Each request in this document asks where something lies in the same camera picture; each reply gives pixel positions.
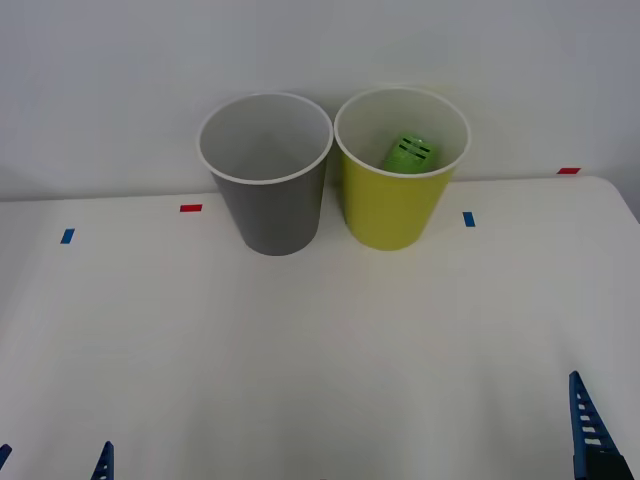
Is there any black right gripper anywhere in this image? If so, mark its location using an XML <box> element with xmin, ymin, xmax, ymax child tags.
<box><xmin>568</xmin><ymin>370</ymin><xmax>638</xmax><ymax>480</ymax></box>

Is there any green plastic bottle black cap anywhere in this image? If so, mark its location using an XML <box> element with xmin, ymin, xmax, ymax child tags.
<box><xmin>382</xmin><ymin>131</ymin><xmax>436</xmax><ymax>176</ymax></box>

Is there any grey plastic waste bin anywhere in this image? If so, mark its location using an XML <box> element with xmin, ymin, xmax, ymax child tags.
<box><xmin>196</xmin><ymin>90</ymin><xmax>335</xmax><ymax>257</ymax></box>

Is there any yellow-green plastic waste bin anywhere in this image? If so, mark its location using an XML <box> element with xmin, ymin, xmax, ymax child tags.
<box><xmin>332</xmin><ymin>85</ymin><xmax>473</xmax><ymax>252</ymax></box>

